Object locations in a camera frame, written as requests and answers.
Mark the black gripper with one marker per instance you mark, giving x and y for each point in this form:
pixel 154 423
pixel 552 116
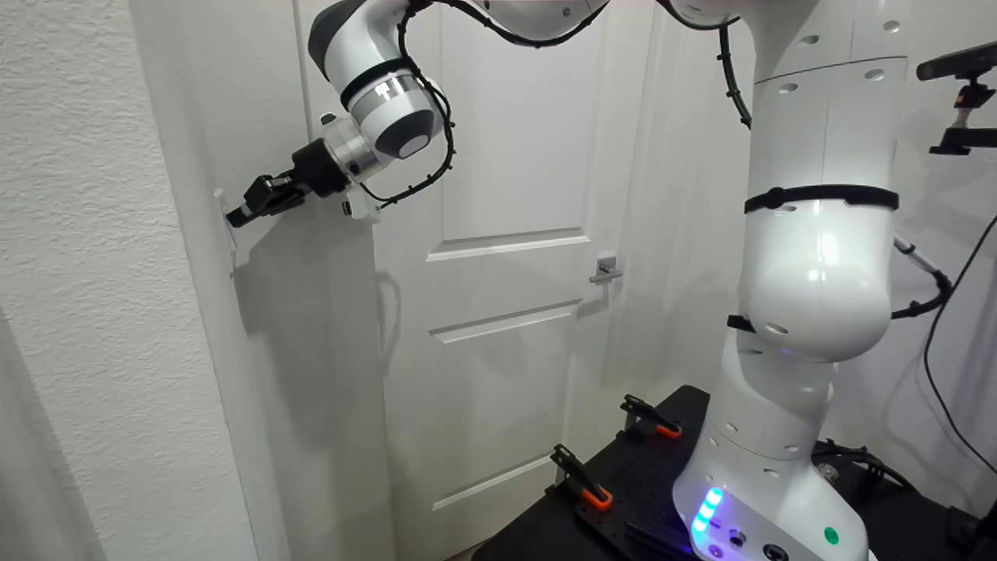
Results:
pixel 312 173

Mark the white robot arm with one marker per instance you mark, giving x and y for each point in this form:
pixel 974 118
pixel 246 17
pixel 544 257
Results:
pixel 817 228

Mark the white panel door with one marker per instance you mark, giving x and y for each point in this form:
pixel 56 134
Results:
pixel 485 245

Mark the black orange clamp near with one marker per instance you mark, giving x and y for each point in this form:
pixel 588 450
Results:
pixel 588 486

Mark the black orange clamp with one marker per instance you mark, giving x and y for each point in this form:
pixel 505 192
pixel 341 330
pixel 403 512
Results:
pixel 635 408
pixel 588 486

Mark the black orange clamp far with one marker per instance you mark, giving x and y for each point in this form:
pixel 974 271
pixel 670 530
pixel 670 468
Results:
pixel 635 408

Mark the silver door handle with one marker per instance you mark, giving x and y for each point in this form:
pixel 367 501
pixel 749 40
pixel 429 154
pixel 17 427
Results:
pixel 606 270

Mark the black camera on stand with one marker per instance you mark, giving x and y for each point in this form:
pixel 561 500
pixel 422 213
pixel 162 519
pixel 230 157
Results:
pixel 968 65

